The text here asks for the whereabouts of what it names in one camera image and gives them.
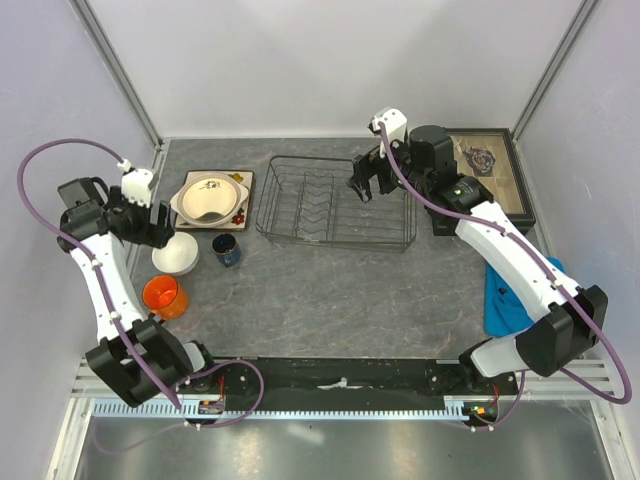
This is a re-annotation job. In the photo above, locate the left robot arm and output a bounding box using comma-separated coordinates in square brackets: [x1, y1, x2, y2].
[57, 177, 220, 407]

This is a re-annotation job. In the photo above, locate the cream plate blue spiral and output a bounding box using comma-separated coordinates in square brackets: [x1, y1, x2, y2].
[170, 172, 249, 228]

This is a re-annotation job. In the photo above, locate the square floral plate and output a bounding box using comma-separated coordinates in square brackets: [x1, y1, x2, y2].
[173, 170, 254, 231]

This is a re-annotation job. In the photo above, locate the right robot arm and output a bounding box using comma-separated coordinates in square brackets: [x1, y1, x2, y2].
[349, 117, 608, 394]

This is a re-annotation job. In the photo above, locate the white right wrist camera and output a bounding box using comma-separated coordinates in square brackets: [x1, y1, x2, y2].
[368, 107, 408, 142]

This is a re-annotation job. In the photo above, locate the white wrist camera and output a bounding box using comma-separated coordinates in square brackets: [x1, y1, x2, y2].
[368, 107, 408, 142]
[118, 159, 157, 208]

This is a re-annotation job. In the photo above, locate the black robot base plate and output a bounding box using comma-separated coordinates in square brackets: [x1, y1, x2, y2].
[169, 355, 521, 414]

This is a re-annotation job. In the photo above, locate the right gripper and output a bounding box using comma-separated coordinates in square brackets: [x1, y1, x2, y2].
[346, 131, 430, 203]

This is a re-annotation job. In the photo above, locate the small cream plate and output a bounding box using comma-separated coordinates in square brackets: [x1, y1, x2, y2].
[182, 176, 239, 223]

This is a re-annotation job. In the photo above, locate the black glass-lid jewelry box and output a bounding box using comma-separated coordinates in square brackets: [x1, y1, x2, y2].
[446, 128, 536, 235]

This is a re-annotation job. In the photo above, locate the white ribbed bowl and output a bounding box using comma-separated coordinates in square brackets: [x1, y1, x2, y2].
[151, 232, 199, 276]

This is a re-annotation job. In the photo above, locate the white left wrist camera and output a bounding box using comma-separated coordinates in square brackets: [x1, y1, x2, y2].
[118, 159, 157, 208]

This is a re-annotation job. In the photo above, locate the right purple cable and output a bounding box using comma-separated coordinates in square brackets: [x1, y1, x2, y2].
[377, 119, 630, 431]

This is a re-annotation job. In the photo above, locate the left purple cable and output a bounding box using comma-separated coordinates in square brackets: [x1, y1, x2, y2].
[17, 138, 265, 454]

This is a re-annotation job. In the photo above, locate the blue mug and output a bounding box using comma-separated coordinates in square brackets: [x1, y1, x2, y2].
[212, 233, 242, 268]

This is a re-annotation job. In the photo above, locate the purple cable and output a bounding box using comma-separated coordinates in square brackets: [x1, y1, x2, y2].
[17, 138, 265, 454]
[377, 119, 630, 431]

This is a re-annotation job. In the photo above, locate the blue cloth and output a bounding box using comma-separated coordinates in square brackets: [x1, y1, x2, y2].
[484, 248, 568, 337]

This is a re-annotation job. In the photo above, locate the orange mug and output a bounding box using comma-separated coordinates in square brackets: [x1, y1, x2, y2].
[142, 275, 189, 321]

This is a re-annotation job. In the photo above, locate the grey slotted cable duct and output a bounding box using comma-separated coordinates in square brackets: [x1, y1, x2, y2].
[92, 398, 470, 421]

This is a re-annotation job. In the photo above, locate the black wire dish rack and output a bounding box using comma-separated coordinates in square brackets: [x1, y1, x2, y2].
[256, 155, 417, 253]

